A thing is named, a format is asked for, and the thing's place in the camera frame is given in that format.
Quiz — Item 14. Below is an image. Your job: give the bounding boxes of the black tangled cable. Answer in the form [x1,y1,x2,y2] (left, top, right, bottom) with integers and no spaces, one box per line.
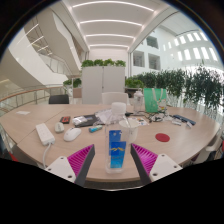
[144,111,173,123]

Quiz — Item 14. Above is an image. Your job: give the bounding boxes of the white chair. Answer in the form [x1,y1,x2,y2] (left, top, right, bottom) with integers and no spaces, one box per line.
[101,91,129,106]

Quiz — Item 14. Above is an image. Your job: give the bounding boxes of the colourful sticker sheet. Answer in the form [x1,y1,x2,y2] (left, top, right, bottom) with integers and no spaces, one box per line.
[134,116,150,127]

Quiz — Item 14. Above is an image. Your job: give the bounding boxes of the white computer mouse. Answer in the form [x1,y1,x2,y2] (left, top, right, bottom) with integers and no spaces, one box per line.
[63,127,82,143]

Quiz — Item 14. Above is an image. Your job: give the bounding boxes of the flat round red coaster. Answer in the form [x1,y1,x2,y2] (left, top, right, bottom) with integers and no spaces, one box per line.
[154,132,171,143]

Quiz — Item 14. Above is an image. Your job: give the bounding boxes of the black chair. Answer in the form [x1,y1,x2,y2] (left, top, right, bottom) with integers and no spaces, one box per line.
[48,94,70,105]

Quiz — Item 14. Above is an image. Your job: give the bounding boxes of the clear blue-labelled water bottle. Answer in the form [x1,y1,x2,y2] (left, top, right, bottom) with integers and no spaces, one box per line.
[104,101,132,175]

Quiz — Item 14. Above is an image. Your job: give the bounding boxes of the clear jar with white lid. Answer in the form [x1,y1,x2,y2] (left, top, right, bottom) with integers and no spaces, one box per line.
[133,89,145,114]

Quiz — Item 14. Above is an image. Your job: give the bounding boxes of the dark blue flat case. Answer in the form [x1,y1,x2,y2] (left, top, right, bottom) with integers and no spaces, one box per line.
[172,114,197,127]

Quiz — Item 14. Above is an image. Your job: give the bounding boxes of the white power strip cable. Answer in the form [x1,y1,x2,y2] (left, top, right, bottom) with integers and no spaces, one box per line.
[41,142,54,169]

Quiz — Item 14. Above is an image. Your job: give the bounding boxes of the group of ceiling light strips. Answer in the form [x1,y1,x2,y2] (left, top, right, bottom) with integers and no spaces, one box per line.
[71,0,156,49]

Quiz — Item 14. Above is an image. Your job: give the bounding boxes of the brown planter with green plants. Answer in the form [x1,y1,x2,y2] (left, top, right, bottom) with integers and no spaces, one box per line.
[63,77,83,99]

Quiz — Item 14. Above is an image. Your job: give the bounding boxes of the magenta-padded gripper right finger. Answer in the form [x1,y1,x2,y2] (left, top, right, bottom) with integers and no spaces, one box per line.
[129,143,183,186]

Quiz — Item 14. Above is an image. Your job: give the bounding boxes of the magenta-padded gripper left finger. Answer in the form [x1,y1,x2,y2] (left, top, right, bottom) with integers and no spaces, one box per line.
[44,143,96,188]

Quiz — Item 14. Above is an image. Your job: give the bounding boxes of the white cabinet topped with plants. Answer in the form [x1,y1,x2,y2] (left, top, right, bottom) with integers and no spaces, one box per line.
[80,58,127,105]

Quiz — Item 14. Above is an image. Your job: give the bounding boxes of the small teal tube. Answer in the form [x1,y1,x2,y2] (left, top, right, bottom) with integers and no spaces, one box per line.
[88,124,104,134]

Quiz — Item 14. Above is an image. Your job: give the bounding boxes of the row of green hedge plants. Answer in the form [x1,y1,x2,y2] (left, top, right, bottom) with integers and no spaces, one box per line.
[125,64,224,111]

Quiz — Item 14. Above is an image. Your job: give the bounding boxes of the small red black box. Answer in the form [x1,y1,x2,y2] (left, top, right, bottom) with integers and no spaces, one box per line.
[59,115,72,125]

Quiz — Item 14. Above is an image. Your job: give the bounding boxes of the green tote bag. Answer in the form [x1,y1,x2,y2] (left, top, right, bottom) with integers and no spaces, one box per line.
[143,87,168,114]

